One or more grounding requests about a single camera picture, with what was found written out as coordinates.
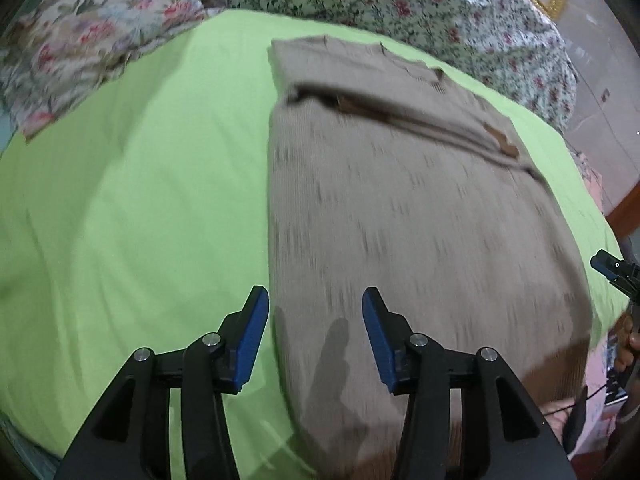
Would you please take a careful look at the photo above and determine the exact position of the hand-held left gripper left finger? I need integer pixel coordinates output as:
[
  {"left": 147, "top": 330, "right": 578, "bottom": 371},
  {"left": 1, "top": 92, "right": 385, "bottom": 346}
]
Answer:
[{"left": 55, "top": 285, "right": 271, "bottom": 480}]

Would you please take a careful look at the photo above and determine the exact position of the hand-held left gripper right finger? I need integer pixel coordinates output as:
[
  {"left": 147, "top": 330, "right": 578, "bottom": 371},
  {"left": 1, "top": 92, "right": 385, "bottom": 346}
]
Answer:
[{"left": 362, "top": 286, "right": 576, "bottom": 480}]

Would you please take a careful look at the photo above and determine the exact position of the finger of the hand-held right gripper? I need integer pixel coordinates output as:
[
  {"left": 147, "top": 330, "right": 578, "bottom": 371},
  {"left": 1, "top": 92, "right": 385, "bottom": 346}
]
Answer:
[{"left": 590, "top": 250, "right": 640, "bottom": 306}]

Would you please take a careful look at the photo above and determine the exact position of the beige knit sweater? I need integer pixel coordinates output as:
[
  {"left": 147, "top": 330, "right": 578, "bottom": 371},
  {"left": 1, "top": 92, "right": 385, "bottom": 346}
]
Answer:
[{"left": 267, "top": 35, "right": 596, "bottom": 480}]

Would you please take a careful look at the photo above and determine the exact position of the person's right hand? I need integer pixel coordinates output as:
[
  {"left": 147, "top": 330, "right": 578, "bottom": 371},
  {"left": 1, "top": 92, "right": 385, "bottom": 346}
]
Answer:
[{"left": 614, "top": 310, "right": 640, "bottom": 373}]

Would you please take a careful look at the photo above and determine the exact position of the green bed sheet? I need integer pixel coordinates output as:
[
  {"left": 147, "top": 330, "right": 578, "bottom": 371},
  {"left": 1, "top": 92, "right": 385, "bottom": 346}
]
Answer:
[{"left": 0, "top": 7, "right": 631, "bottom": 480}]

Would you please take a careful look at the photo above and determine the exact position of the white floral blanket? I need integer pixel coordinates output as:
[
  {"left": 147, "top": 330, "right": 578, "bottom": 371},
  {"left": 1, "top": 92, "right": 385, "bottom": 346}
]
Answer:
[{"left": 185, "top": 0, "right": 578, "bottom": 133}]

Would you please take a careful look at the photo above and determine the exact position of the ruffled floral pillow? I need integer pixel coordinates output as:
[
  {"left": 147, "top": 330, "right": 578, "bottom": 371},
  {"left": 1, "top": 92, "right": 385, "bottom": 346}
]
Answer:
[{"left": 0, "top": 0, "right": 226, "bottom": 141}]

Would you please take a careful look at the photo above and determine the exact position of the wooden bed frame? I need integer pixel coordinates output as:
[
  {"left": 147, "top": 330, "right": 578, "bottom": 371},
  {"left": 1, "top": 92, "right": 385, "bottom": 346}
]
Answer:
[{"left": 602, "top": 180, "right": 640, "bottom": 241}]

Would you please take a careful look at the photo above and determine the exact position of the black cable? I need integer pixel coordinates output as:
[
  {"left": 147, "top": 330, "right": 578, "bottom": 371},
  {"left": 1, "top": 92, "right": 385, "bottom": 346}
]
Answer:
[{"left": 544, "top": 377, "right": 628, "bottom": 416}]

